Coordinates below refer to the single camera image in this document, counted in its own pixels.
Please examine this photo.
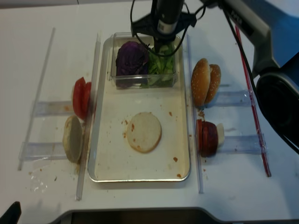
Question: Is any clear rail left of tray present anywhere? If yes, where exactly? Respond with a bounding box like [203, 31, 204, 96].
[75, 31, 101, 201]

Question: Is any clear plastic vegetable box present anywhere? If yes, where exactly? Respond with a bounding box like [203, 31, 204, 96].
[109, 33, 176, 89]

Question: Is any rear sesame bun top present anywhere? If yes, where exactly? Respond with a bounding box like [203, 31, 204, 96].
[205, 64, 221, 104]

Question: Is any metal baking tray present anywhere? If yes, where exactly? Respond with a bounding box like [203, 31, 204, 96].
[88, 37, 190, 182]

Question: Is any green lettuce in box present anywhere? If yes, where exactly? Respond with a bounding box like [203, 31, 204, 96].
[141, 53, 175, 88]

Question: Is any clear far left rail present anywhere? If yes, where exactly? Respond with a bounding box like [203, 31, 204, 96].
[17, 27, 56, 171]

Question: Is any clear lower left holder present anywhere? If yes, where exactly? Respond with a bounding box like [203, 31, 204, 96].
[19, 142, 67, 161]

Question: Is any clear lower right holder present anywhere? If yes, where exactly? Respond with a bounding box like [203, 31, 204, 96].
[216, 134, 265, 154]

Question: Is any front meat patty slice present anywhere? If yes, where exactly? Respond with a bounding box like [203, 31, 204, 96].
[196, 119, 202, 155]

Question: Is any green lettuce leaf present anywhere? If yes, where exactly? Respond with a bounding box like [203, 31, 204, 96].
[149, 43, 174, 60]

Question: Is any black object bottom left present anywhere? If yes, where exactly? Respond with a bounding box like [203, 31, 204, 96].
[0, 202, 21, 224]

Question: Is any clear rail of tray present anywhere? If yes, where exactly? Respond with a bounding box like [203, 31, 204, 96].
[186, 34, 204, 194]
[75, 31, 101, 201]

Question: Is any clear upper left holder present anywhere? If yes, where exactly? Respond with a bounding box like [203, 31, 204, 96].
[31, 101, 74, 117]

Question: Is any front tomato slice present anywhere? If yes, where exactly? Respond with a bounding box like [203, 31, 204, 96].
[72, 77, 86, 120]

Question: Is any rear tomato slice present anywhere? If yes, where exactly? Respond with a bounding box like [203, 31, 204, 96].
[82, 82, 92, 119]

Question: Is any red plastic rail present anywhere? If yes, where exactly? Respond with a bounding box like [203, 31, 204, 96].
[235, 25, 272, 177]

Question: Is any purple cabbage leaf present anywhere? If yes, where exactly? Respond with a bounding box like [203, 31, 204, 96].
[115, 41, 149, 88]

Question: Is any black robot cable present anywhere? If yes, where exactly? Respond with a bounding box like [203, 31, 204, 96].
[129, 0, 299, 150]

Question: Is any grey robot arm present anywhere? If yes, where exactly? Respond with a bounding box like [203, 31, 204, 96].
[130, 0, 299, 152]

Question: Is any bread slice on left rack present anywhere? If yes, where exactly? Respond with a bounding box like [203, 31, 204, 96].
[62, 115, 83, 163]

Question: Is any front sesame bun top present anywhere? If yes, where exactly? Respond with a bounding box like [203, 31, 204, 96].
[191, 58, 210, 106]

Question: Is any clear upper right holder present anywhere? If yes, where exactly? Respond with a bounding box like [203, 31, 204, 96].
[204, 90, 255, 108]

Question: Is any clear holder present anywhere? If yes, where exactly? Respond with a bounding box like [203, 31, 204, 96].
[204, 90, 255, 108]
[19, 142, 67, 161]
[216, 134, 265, 154]
[31, 101, 74, 117]

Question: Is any grey robot base edge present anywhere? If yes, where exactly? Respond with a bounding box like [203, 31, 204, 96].
[53, 209, 299, 224]

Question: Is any tomato slice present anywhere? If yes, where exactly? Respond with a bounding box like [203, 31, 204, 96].
[72, 77, 86, 120]
[82, 82, 92, 119]

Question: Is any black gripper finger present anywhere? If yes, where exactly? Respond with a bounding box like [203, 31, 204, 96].
[153, 37, 164, 56]

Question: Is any round bread slice on tray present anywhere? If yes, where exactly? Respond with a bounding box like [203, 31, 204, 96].
[127, 112, 162, 153]

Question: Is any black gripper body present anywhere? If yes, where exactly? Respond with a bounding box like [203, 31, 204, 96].
[131, 0, 195, 40]

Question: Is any sesame bun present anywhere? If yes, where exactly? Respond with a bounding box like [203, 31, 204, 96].
[191, 58, 210, 106]
[205, 64, 221, 104]

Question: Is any clear rail right of tray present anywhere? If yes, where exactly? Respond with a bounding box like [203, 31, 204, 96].
[186, 34, 204, 194]

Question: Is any white cheese slice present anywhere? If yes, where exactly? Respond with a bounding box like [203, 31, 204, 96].
[216, 123, 225, 148]

